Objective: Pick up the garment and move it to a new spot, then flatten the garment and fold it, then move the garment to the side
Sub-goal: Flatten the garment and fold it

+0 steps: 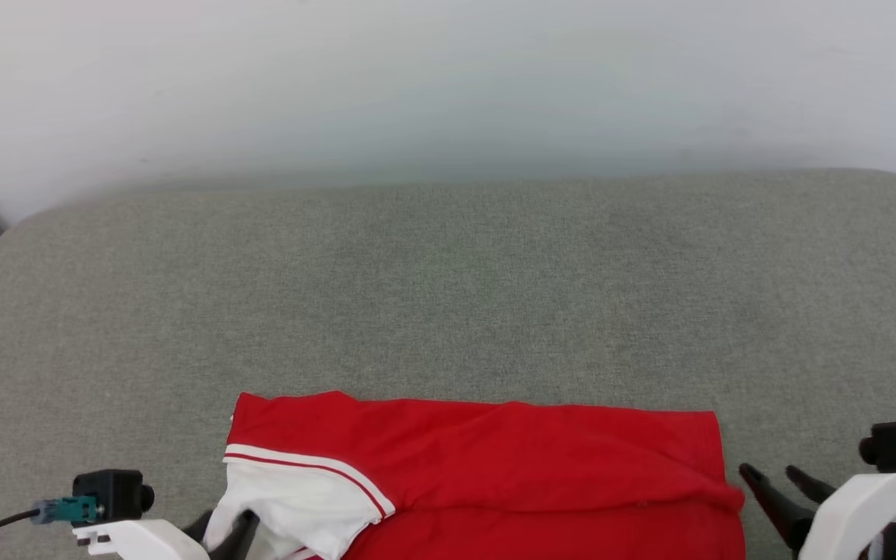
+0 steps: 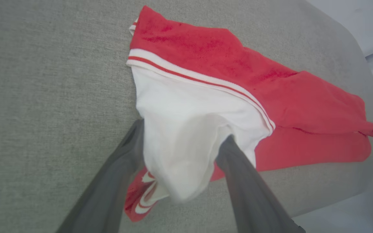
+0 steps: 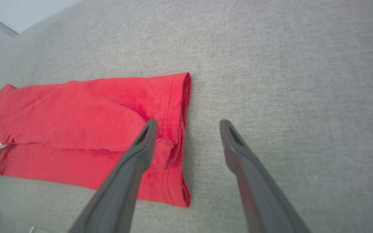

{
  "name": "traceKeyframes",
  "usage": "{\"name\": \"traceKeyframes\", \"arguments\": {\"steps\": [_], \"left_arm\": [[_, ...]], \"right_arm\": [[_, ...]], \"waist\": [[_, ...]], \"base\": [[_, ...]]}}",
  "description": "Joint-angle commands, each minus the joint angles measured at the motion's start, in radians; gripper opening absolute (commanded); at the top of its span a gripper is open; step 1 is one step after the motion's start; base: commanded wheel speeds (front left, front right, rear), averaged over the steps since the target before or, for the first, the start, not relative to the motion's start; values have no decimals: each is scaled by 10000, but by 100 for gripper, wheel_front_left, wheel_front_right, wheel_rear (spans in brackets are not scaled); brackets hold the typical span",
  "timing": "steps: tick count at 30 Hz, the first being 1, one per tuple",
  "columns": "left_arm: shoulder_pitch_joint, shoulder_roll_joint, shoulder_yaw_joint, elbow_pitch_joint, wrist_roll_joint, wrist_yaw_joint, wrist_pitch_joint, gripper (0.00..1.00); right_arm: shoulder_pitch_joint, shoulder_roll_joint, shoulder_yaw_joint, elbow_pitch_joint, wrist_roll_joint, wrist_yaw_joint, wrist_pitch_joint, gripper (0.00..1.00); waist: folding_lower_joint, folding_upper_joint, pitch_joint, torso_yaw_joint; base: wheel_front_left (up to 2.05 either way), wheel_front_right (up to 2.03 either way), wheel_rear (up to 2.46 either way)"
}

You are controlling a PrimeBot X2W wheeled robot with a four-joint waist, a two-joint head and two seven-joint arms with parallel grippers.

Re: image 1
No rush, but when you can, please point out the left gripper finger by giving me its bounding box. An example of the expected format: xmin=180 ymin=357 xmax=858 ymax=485
xmin=182 ymin=509 xmax=214 ymax=545
xmin=210 ymin=509 xmax=261 ymax=560

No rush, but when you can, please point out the red and white basketball jersey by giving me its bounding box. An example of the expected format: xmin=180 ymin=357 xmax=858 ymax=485
xmin=203 ymin=390 xmax=747 ymax=560

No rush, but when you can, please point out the grey fabric sofa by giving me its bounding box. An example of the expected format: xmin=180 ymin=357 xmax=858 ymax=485
xmin=0 ymin=169 xmax=896 ymax=560

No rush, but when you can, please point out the left camera cable teal plug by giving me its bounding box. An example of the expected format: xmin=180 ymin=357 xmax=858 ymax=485
xmin=0 ymin=497 xmax=100 ymax=548

